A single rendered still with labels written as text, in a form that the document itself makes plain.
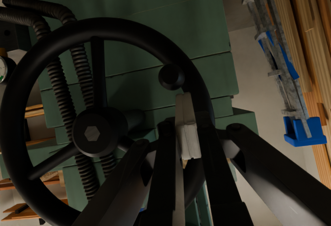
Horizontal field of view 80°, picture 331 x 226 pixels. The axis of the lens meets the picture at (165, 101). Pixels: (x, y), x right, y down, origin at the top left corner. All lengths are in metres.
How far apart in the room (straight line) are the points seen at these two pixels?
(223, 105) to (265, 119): 2.57
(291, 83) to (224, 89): 0.85
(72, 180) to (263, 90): 2.75
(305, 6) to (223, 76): 1.33
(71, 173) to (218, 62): 0.35
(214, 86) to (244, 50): 2.55
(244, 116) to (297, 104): 0.84
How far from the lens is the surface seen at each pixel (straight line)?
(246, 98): 2.91
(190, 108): 0.16
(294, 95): 1.25
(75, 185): 0.41
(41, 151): 0.56
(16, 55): 0.58
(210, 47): 0.44
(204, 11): 0.46
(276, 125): 3.03
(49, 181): 3.28
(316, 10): 1.75
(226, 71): 0.43
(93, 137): 0.25
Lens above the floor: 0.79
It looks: level
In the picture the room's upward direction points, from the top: 170 degrees clockwise
